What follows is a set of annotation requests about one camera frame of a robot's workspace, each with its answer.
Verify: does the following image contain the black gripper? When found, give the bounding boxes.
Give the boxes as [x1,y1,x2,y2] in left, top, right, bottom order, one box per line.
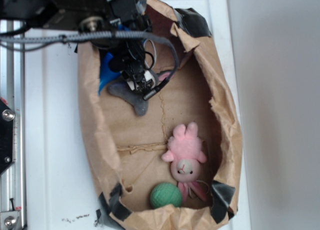
[109,40,154,93]

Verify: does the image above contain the blue plastic bottle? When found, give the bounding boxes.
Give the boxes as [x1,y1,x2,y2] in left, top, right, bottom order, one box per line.
[98,38,130,95]

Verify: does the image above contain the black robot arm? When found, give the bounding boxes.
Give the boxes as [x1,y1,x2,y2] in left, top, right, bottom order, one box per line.
[0,0,157,93]

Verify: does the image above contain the grey plush donkey toy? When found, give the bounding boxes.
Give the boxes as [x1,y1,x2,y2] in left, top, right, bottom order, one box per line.
[107,70,171,116]

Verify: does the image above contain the pink plush sheep toy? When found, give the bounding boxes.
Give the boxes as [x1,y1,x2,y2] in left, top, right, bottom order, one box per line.
[161,122,208,202]

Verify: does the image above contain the brown paper bag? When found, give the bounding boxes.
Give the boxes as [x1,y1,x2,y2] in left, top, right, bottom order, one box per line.
[77,0,243,229]

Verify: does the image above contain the green ball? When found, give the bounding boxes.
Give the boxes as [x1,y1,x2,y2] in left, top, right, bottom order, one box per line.
[149,182,183,209]

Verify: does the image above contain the white plastic tray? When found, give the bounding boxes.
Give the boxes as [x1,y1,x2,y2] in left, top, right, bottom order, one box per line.
[24,0,252,229]

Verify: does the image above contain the black metal bracket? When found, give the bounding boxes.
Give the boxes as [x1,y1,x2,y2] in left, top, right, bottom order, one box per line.
[0,97,16,176]

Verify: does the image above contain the aluminium frame rail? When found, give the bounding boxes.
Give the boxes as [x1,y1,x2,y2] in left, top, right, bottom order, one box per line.
[0,19,28,230]

